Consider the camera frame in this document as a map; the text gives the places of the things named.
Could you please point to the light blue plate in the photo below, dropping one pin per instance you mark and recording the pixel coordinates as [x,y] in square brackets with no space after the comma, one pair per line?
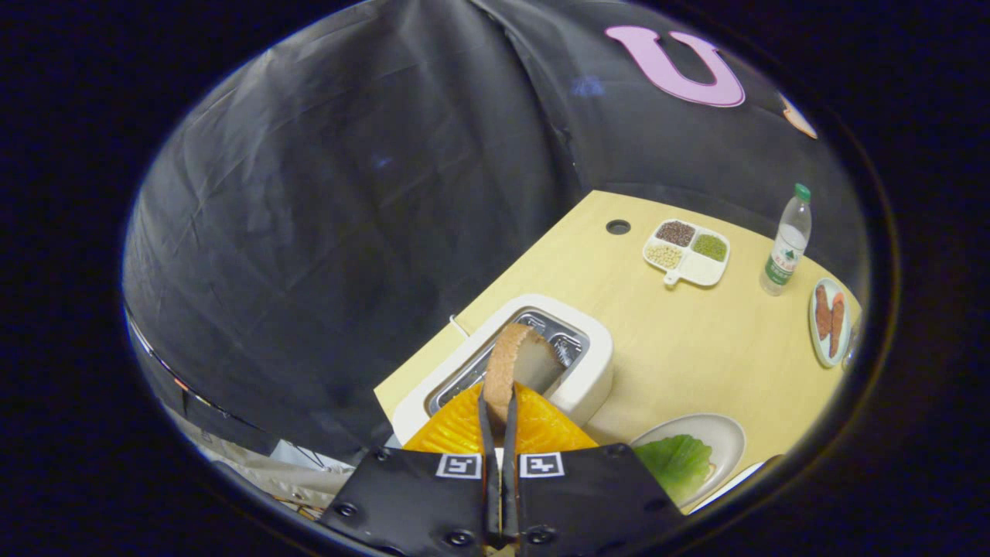
[821,353]

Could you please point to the pile of brown beans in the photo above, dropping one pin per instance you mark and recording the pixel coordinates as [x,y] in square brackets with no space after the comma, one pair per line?
[675,233]

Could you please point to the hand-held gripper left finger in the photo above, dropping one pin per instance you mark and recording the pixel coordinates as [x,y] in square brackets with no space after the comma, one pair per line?
[489,480]

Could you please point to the red-brown meat piece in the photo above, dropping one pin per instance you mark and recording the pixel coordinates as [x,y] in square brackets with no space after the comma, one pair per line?
[836,325]
[822,313]

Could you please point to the pile of yellow beans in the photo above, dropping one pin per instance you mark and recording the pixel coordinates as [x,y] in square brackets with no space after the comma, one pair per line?
[663,256]

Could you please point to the clear water bottle green cap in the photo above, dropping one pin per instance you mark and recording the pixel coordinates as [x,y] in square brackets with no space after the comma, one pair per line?
[785,255]

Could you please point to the white toaster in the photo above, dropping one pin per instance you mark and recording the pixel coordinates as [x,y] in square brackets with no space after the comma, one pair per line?
[595,379]

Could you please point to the white divided tray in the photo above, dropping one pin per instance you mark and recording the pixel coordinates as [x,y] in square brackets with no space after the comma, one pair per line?
[700,271]

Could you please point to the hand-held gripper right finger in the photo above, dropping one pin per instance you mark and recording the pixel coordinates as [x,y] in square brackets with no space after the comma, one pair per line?
[510,480]

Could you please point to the pile of green beans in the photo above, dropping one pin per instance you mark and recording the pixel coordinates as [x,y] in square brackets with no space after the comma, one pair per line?
[709,247]

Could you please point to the cream oval plate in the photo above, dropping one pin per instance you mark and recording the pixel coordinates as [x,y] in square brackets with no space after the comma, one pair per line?
[721,439]

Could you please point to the bread slice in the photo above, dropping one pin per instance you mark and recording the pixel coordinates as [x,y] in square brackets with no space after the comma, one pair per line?
[506,363]

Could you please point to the green lettuce leaf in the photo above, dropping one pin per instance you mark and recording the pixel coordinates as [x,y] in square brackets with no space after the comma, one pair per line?
[673,464]

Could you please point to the clear glass cup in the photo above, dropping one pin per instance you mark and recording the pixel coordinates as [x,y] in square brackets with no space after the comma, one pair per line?
[853,352]

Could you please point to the pale crumpled sheet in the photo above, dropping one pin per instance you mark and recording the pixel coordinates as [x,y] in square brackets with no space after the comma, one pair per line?
[255,468]

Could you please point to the white plate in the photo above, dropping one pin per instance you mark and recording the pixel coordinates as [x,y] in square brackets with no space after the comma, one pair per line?
[735,484]

